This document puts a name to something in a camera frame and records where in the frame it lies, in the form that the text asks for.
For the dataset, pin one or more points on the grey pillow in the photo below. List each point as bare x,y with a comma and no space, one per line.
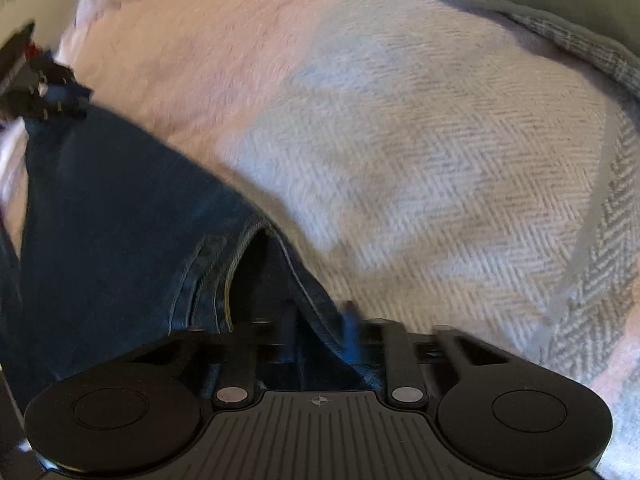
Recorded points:
575,0

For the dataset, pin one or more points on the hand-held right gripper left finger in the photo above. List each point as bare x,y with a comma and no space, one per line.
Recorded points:
237,360

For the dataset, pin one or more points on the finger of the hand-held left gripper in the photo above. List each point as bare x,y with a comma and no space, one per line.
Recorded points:
45,105
60,77

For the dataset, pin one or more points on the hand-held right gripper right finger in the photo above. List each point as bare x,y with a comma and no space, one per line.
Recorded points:
356,335

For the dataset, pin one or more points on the blue denim jeans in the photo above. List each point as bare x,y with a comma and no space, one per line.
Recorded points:
110,220

